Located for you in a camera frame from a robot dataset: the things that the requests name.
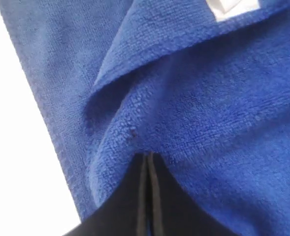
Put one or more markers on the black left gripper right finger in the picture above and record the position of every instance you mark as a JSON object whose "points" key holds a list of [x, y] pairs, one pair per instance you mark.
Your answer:
{"points": [[173, 212]]}

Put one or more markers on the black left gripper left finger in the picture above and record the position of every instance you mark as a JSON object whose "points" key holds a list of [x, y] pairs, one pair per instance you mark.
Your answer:
{"points": [[124, 212]]}

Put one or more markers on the blue towel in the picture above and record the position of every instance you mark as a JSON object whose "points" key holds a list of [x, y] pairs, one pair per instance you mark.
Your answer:
{"points": [[205, 84]]}

